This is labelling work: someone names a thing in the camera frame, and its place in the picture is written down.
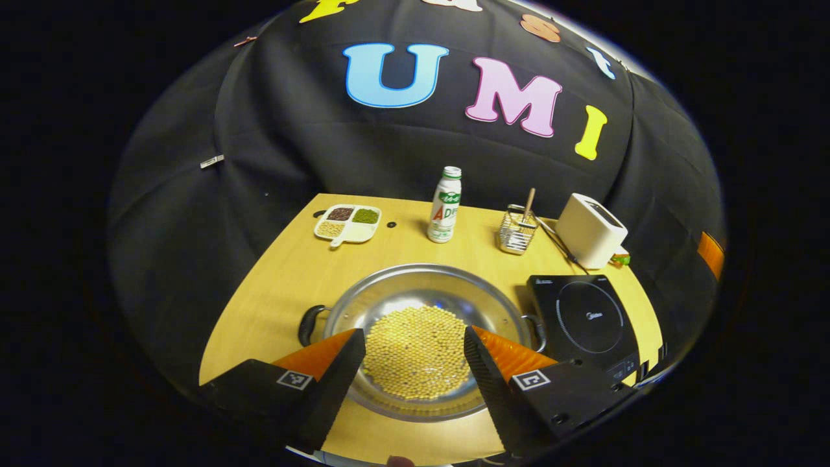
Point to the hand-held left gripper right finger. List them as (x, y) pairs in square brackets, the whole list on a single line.
[(489, 389)]

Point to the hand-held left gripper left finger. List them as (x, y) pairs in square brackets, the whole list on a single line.
[(337, 395)]

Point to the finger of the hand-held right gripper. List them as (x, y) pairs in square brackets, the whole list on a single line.
[(711, 254)]

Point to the pile of yellow soybeans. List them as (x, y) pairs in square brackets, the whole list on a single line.
[(415, 350)]

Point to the black induction cooktop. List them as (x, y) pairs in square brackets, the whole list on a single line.
[(583, 318)]

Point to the toy sandwich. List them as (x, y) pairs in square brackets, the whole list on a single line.
[(620, 260)]

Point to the white toaster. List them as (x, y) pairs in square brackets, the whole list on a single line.
[(587, 233)]

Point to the white divided bean plate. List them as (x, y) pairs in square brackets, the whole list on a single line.
[(356, 232)]

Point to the white drink bottle green label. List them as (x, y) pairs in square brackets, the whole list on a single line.
[(444, 214)]

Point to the wooden stick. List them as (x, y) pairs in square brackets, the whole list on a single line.
[(530, 202)]

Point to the black backdrop cloth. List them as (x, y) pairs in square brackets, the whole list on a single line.
[(292, 130)]

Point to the copper cloth clip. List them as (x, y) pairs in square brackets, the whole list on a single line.
[(245, 41)]

